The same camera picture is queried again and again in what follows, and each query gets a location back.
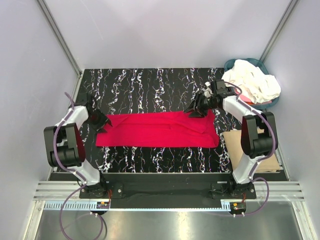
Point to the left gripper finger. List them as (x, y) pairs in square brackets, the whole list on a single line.
[(101, 130), (107, 121)]

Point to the pink t shirt in basket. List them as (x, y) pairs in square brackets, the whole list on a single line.
[(249, 102)]

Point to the connector board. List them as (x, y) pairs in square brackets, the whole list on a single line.
[(238, 208), (103, 204)]

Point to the left frame post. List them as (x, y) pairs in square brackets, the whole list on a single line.
[(59, 37)]

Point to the aluminium front rail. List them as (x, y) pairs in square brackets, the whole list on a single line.
[(274, 190)]

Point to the right connector board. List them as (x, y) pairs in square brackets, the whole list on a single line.
[(238, 208)]

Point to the red t shirt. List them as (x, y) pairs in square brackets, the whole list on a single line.
[(159, 130)]

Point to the right frame post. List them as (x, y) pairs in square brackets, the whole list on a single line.
[(290, 8)]

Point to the frame post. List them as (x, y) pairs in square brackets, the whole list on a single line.
[(59, 37), (290, 8)]

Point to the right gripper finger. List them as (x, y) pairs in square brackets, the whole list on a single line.
[(193, 107), (198, 114)]

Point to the left connector board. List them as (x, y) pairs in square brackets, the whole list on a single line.
[(103, 204)]

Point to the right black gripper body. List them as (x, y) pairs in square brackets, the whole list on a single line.
[(205, 104)]

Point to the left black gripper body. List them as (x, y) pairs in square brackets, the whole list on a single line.
[(97, 120)]

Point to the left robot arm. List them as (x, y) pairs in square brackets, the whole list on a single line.
[(65, 149)]

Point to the folded beige t shirt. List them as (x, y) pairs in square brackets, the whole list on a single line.
[(232, 140)]

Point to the white t shirt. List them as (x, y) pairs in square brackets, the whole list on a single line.
[(255, 85)]

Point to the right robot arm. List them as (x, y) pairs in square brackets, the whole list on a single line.
[(258, 133)]

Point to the teal laundry basket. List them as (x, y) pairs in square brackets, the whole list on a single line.
[(230, 63)]

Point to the slotted cable duct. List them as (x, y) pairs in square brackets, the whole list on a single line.
[(117, 205)]

